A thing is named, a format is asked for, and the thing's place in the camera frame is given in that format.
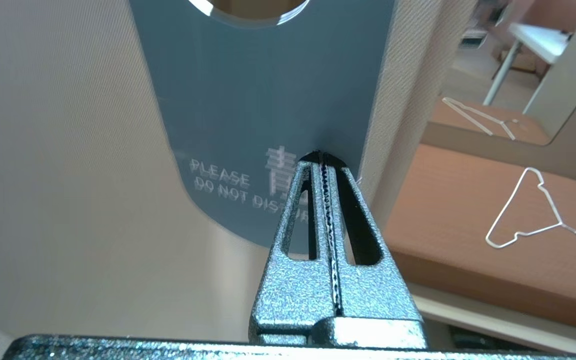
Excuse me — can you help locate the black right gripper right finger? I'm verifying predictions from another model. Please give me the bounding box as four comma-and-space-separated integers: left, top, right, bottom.
318, 152, 429, 349

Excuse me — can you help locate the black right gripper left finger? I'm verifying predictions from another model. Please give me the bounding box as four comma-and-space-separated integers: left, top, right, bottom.
249, 152, 342, 346

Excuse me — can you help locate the blue do-not-disturb door hanger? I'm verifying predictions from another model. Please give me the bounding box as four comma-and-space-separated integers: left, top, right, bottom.
129, 0, 396, 249

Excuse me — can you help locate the beige room door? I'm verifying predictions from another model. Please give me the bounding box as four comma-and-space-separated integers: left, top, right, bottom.
0, 0, 479, 346

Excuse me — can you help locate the brown seat cushion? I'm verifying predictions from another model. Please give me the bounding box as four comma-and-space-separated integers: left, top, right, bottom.
383, 144, 576, 336

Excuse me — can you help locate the white wire clothes hanger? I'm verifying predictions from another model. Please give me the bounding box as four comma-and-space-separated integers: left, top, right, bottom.
485, 167, 576, 250

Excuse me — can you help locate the rounded wall mirror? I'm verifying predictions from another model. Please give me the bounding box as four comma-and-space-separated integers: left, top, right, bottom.
423, 0, 576, 147

